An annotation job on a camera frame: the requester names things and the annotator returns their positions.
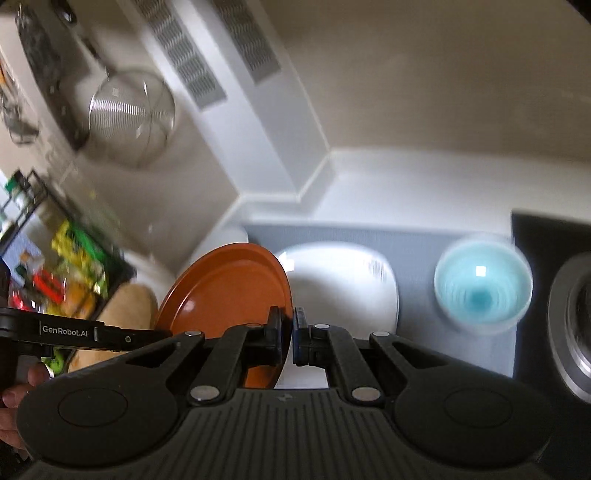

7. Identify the black wire rack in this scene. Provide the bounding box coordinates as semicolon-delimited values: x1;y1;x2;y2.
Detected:
0;168;137;298

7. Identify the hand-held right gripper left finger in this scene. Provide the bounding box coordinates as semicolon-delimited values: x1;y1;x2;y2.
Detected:
124;307;294;403

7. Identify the round wooden cutting board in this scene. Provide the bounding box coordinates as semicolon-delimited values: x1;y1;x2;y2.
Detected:
69;282;158;374

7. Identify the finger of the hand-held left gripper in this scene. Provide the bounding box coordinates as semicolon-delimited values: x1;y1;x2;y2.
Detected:
0;307;174;358

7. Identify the yellow green snack packet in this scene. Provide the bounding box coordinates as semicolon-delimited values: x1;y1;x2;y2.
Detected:
51;220;109;301

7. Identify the grey counter mat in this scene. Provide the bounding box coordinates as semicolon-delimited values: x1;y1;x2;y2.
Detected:
242;222;515;379

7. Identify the white square floral plate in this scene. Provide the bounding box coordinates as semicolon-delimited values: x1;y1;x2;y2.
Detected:
274;241;400;391

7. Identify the white bowl with blue inside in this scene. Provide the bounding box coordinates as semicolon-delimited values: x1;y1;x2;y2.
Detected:
434;233;534;334

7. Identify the black glass gas stove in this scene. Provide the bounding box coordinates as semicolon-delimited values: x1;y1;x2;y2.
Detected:
512;210;591;462

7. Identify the narrow grey vent grille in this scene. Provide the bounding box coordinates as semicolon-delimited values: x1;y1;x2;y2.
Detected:
215;0;281;84

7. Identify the person's left hand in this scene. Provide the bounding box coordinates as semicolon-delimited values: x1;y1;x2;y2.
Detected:
0;362;52;457

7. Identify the wide grey vent grille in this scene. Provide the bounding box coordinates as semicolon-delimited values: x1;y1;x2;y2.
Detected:
131;0;227;109

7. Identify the wire mesh strainer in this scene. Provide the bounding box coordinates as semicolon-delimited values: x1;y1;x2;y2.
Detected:
88;69;177;168

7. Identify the round steel stove burner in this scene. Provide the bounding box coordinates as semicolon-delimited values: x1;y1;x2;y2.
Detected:
549;251;591;404

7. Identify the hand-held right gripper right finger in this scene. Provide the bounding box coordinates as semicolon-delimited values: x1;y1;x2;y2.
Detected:
292;307;445;408

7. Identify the orange plate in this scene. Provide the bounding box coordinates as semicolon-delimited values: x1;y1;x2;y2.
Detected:
154;243;293;391

